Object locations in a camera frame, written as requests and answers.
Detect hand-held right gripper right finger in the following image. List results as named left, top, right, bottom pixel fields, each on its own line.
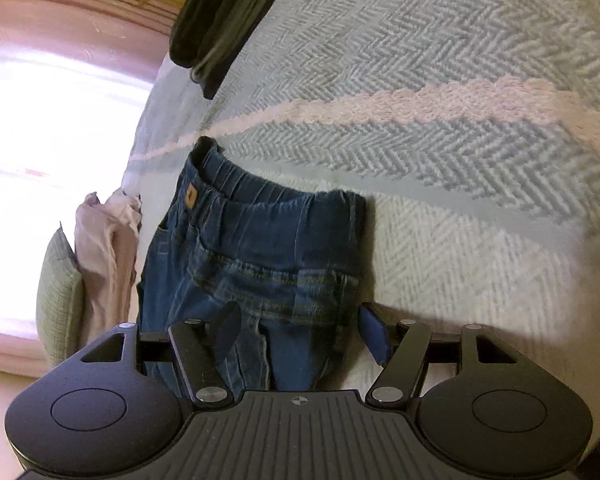
left=358, top=302, right=521, bottom=407

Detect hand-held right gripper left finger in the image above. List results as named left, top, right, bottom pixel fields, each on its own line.
left=80, top=302, right=243, bottom=407

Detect blue denim pants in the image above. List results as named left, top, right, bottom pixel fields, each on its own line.
left=136, top=136, right=368, bottom=393

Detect pale pink cloth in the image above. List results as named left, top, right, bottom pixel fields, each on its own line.
left=74, top=191, right=143, bottom=351

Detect green cushion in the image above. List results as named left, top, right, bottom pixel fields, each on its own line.
left=35, top=220, right=86, bottom=367

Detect grey-green folded garment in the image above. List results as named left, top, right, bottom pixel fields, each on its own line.
left=190, top=0, right=301, bottom=86

